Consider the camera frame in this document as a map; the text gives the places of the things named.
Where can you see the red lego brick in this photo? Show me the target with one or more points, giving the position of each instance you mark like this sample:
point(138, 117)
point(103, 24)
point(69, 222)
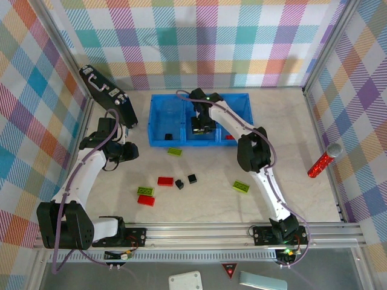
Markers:
point(230, 137)
point(165, 181)
point(146, 200)

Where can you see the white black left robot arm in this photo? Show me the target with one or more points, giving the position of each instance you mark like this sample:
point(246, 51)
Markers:
point(84, 172)

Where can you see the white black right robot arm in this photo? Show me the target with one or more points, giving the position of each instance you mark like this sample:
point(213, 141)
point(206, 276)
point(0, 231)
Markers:
point(226, 119)

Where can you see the black lego brick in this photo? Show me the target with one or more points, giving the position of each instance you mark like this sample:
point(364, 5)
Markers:
point(180, 184)
point(192, 179)
point(168, 136)

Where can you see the black hard case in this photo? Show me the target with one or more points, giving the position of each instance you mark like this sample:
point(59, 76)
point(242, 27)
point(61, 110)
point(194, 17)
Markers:
point(112, 99)

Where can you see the small electronics connector board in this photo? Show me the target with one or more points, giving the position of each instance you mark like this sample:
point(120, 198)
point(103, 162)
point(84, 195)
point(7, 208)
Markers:
point(287, 253)
point(121, 256)

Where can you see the red glitter toy microphone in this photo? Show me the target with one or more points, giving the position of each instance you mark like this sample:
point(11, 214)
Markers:
point(320, 164)

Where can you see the red triangle warning sign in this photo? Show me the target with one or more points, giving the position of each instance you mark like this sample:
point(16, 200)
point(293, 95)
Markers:
point(229, 269)

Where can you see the white square plate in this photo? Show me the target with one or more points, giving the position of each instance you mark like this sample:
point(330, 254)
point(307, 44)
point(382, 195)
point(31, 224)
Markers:
point(185, 281)

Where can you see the pale green flat box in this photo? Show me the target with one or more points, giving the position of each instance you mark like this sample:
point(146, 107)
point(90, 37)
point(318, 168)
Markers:
point(260, 282)

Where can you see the aluminium side rail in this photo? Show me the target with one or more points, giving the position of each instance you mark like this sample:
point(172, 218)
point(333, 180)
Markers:
point(320, 145)
point(84, 121)

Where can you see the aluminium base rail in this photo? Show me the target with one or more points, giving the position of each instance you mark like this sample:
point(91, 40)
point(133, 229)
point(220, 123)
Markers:
point(196, 235)

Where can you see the aluminium frame post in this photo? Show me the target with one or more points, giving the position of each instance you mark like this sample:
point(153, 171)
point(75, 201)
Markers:
point(328, 45)
point(63, 45)

